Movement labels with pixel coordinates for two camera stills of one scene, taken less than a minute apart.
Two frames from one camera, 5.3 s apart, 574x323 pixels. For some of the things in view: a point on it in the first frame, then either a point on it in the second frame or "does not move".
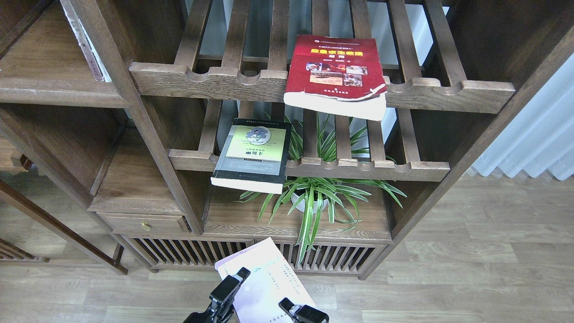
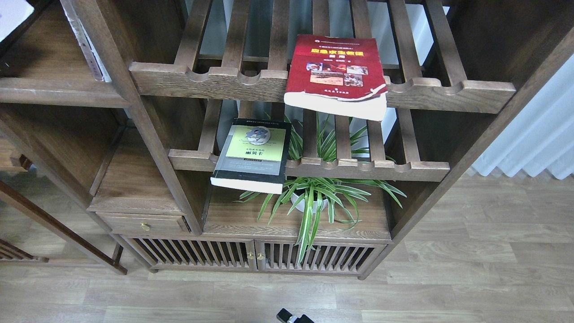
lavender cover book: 271,280 to 13,13
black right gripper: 306,314 to 284,315
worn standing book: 96,67 does not move
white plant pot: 295,198 does not move
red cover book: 341,76 does not move
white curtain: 540,137 does not move
